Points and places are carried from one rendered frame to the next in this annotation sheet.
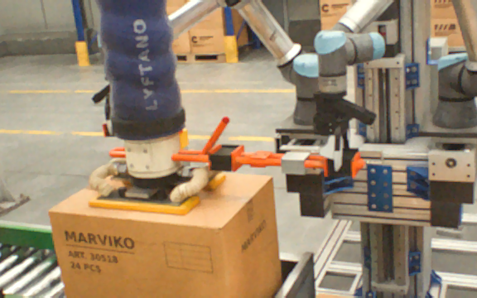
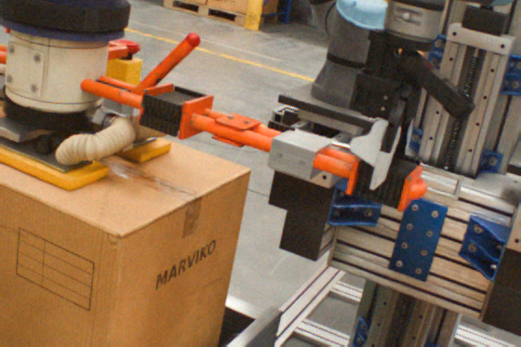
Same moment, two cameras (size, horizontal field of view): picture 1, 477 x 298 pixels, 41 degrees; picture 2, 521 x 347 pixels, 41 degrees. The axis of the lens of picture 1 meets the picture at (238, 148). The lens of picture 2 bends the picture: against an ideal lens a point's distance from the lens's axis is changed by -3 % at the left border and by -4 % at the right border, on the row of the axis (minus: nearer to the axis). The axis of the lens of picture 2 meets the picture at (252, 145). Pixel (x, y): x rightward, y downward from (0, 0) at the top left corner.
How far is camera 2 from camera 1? 0.73 m
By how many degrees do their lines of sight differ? 2
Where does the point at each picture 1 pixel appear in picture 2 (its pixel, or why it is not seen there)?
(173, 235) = (37, 221)
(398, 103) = (484, 112)
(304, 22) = not seen: hidden behind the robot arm
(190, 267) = (54, 288)
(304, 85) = (345, 38)
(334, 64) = not seen: outside the picture
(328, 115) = (386, 79)
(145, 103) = not seen: outside the picture
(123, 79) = not seen: outside the picture
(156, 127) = (66, 19)
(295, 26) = not seen: hidden behind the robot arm
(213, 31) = not seen: outside the picture
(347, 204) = (358, 248)
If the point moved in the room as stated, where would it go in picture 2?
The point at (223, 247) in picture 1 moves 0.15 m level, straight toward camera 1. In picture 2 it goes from (117, 271) to (99, 329)
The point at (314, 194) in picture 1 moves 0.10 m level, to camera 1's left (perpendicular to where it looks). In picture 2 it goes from (312, 219) to (264, 210)
